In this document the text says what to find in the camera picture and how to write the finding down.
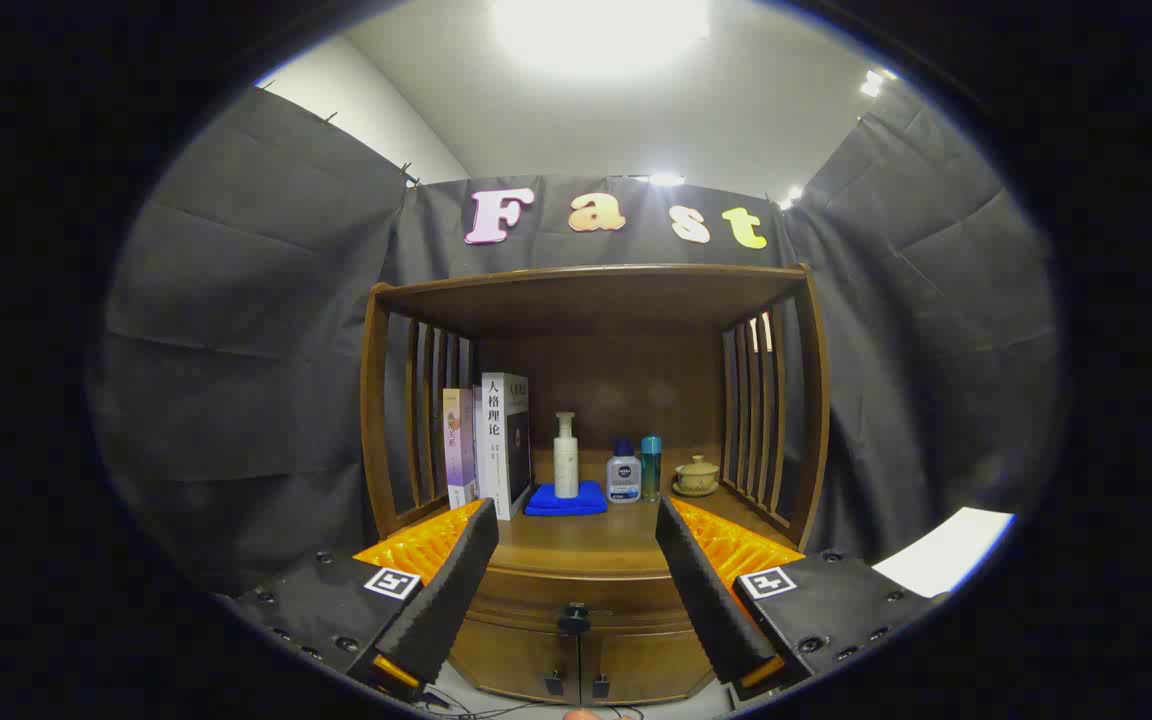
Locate brown wooden cabinet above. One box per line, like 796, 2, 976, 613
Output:
360, 262, 831, 707

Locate blue folded cloth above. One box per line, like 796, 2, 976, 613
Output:
524, 481, 609, 518

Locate white bottle blue cap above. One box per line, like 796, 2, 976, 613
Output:
606, 438, 643, 505

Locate white thick book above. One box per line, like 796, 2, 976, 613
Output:
476, 372, 534, 521

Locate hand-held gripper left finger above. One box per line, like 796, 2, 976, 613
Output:
226, 498, 500, 701

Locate purple book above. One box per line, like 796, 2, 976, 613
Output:
443, 388, 479, 511

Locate wooden cabinet door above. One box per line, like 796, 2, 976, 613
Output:
580, 626, 719, 707
448, 618, 581, 705

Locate white pump bottle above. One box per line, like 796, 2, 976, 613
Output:
553, 411, 581, 499

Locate black floor cables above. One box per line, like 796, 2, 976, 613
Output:
416, 690, 642, 720

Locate beige lidded teacup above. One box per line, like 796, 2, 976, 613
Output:
672, 454, 722, 498

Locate wooden countertop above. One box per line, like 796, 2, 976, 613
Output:
381, 480, 805, 581

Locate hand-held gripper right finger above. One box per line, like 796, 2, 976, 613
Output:
654, 495, 947, 701

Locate brown wooden drawer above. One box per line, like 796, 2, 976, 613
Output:
464, 568, 712, 633

